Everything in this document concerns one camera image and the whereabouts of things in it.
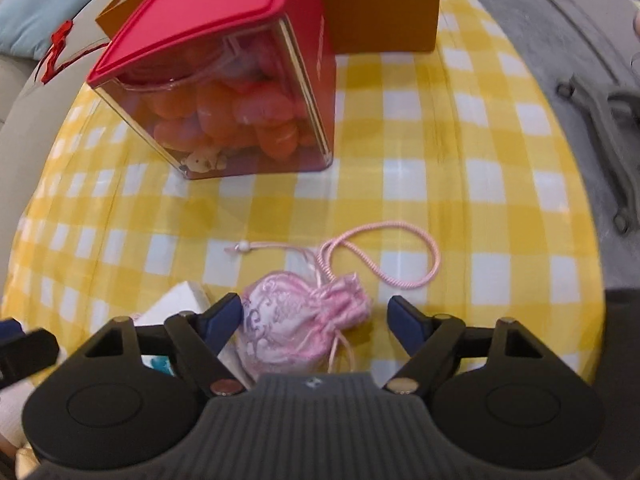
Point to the beige sofa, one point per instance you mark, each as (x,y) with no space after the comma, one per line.
(12,90)

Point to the grey office chair base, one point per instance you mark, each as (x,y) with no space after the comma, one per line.
(607,125)

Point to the red ribbon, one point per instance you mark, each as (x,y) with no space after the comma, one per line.
(60,35)

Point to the clear container with red lid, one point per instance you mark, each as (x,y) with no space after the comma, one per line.
(225,25)

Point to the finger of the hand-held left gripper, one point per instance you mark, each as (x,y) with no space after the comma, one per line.
(30,355)
(9,330)

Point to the light blue cushion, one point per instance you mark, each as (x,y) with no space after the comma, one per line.
(35,20)

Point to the orange cardboard box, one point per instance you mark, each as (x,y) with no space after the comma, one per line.
(385,5)

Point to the small beige teddy bear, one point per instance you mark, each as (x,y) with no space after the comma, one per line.
(202,161)

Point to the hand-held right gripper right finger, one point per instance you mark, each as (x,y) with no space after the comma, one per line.
(407,322)

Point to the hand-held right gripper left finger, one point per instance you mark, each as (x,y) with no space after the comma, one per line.
(222,322)

